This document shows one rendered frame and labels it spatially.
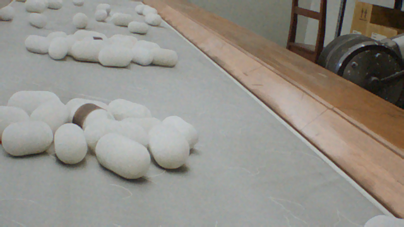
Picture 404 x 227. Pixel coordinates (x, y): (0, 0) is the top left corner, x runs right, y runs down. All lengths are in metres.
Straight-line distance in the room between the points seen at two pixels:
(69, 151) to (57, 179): 0.02
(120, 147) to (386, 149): 0.18
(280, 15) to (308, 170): 5.06
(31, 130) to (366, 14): 3.40
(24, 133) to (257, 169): 0.14
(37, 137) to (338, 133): 0.22
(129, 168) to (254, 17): 5.08
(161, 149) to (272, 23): 5.11
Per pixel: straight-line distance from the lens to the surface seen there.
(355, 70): 0.97
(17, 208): 0.28
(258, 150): 0.43
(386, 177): 0.39
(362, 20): 3.72
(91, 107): 0.39
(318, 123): 0.50
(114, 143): 0.33
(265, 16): 5.42
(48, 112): 0.37
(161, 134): 0.36
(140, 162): 0.33
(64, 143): 0.34
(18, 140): 0.34
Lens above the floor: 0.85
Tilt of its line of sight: 13 degrees down
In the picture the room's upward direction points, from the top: 10 degrees clockwise
